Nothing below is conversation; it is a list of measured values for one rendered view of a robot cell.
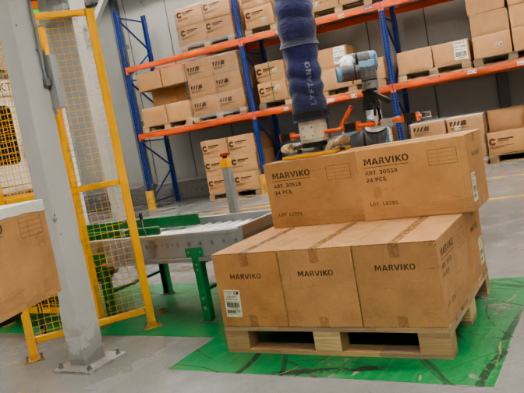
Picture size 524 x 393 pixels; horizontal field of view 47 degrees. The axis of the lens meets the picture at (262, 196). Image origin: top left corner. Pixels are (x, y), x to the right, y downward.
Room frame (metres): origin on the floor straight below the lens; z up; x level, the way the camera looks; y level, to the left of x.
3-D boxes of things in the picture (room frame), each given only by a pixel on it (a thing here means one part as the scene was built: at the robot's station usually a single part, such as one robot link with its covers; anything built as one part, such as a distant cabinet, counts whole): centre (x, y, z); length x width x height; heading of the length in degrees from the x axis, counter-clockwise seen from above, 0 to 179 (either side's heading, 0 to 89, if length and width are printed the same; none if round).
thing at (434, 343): (3.30, -0.45, 0.07); 1.20 x 1.00 x 0.14; 59
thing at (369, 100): (3.51, -0.72, 1.21); 0.09 x 0.08 x 0.12; 60
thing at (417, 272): (3.30, -0.45, 0.34); 1.20 x 1.00 x 0.40; 59
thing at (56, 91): (3.50, 1.09, 1.62); 0.20 x 0.05 x 0.30; 59
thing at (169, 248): (4.22, 1.16, 0.50); 2.31 x 0.05 x 0.19; 59
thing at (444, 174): (3.37, -0.91, 0.74); 0.60 x 0.40 x 0.40; 59
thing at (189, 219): (4.91, 1.16, 0.60); 1.60 x 0.10 x 0.09; 59
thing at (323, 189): (3.69, -0.40, 0.74); 0.60 x 0.40 x 0.40; 59
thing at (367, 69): (3.51, -0.73, 1.38); 0.10 x 0.09 x 0.12; 168
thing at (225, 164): (4.63, 0.23, 0.50); 0.07 x 0.07 x 1.00; 59
